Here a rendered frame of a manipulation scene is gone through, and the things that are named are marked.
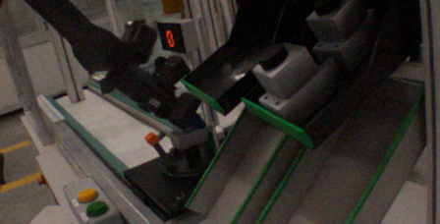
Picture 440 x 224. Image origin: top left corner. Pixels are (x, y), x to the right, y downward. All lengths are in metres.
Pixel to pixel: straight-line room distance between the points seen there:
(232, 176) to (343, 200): 0.22
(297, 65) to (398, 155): 0.14
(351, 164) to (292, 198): 0.09
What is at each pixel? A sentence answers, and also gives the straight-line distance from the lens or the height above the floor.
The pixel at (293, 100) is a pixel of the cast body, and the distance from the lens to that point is 0.42.
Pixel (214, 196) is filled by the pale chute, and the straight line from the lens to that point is 0.69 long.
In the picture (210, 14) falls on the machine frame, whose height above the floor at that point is 1.15.
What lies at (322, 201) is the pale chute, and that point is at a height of 1.07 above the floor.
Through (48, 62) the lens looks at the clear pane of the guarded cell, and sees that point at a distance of 2.12.
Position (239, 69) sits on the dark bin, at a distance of 0.59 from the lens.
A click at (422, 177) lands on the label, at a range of 0.50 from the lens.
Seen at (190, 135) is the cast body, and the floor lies 1.05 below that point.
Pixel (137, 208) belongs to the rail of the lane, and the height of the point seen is 0.96.
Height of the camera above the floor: 1.36
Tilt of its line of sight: 18 degrees down
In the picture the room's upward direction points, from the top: 12 degrees counter-clockwise
